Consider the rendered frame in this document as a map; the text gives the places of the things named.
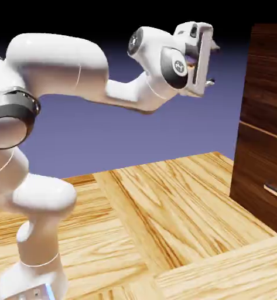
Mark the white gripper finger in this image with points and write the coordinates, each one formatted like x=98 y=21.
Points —
x=210 y=82
x=213 y=46

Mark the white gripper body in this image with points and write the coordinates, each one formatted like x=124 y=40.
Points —
x=203 y=58

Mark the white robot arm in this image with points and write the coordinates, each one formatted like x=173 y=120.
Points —
x=53 y=61

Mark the dark wood drawer front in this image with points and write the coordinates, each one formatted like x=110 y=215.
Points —
x=257 y=178
x=267 y=93

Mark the dark wood cabinet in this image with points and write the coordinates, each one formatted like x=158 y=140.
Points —
x=264 y=117

